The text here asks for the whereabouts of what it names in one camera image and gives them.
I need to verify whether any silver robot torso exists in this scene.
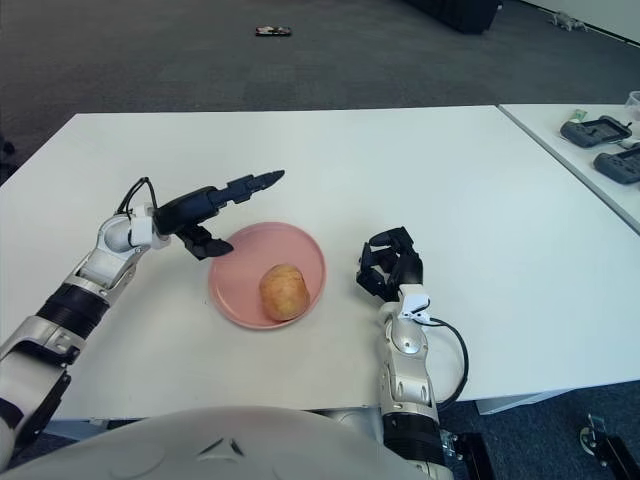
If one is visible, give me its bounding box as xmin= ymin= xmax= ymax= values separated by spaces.
xmin=0 ymin=405 xmax=436 ymax=480

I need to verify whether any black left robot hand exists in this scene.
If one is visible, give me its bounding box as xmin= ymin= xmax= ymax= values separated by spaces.
xmin=152 ymin=169 xmax=286 ymax=262

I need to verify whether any red yellow apple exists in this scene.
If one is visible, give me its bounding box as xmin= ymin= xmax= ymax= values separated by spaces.
xmin=258 ymin=264 xmax=311 ymax=322

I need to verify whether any pink round plate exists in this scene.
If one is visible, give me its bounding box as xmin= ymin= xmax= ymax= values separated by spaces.
xmin=208 ymin=222 xmax=328 ymax=330

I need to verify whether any dark grey handheld controller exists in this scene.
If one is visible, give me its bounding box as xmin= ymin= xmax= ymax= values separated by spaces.
xmin=593 ymin=148 xmax=640 ymax=186
xmin=559 ymin=115 xmax=634 ymax=149

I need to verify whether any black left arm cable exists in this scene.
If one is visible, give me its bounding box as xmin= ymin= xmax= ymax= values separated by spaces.
xmin=117 ymin=176 xmax=159 ymax=216

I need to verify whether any black box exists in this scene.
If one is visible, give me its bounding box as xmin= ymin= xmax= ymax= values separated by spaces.
xmin=404 ymin=0 xmax=501 ymax=35

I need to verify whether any black stand leg with clamp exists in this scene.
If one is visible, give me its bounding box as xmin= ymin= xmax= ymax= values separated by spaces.
xmin=437 ymin=429 xmax=496 ymax=480
xmin=579 ymin=412 xmax=632 ymax=480

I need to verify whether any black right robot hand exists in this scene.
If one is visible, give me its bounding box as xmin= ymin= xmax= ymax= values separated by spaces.
xmin=355 ymin=226 xmax=425 ymax=304

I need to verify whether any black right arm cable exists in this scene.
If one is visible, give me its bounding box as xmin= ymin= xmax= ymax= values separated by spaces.
xmin=427 ymin=317 xmax=469 ymax=406

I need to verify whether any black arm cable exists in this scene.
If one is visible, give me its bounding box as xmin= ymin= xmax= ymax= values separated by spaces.
xmin=427 ymin=317 xmax=469 ymax=406
xmin=117 ymin=176 xmax=159 ymax=216

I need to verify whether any grey toy figure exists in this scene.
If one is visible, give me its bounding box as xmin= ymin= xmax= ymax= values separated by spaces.
xmin=547 ymin=9 xmax=589 ymax=31

